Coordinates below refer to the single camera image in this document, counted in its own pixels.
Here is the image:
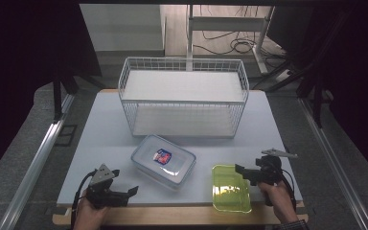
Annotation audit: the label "black metal stand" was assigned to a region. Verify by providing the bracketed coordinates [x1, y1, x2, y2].
[52, 71, 80, 125]
[263, 54, 334, 128]

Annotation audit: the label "white wire basket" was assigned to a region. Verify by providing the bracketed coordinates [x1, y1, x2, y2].
[117, 57, 250, 139]

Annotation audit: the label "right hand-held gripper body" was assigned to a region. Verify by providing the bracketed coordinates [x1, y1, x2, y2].
[251, 148, 299, 186]

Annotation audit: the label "person's right hand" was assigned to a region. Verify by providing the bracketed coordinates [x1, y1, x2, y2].
[258, 182, 298, 224]

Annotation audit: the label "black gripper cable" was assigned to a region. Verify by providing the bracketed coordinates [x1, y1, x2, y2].
[71, 170, 97, 230]
[281, 169, 298, 213]

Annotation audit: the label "aluminium rail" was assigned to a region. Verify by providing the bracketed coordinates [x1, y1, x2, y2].
[0, 94, 75, 230]
[297, 97, 368, 230]

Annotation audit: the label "person's left hand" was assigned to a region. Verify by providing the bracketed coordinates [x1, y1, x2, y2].
[73, 190, 110, 230]

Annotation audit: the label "clear food container blue lid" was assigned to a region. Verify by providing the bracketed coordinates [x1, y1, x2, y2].
[130, 133, 197, 192]

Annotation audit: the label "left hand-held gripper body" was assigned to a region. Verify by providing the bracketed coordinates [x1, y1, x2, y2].
[85, 163, 130, 210]

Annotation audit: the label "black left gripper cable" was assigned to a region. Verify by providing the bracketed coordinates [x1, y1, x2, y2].
[71, 170, 97, 230]

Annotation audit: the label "white cabinet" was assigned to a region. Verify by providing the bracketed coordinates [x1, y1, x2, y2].
[79, 3, 166, 53]

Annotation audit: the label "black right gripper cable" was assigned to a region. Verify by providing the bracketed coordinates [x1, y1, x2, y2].
[281, 169, 298, 213]

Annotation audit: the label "black floor cables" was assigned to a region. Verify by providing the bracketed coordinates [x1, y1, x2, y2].
[193, 5, 286, 56]

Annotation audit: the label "green plastic container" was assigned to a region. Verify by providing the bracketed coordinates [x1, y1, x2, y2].
[211, 164, 253, 214]

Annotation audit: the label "white metal desk frame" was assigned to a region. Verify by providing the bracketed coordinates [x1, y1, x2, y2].
[186, 4, 276, 75]

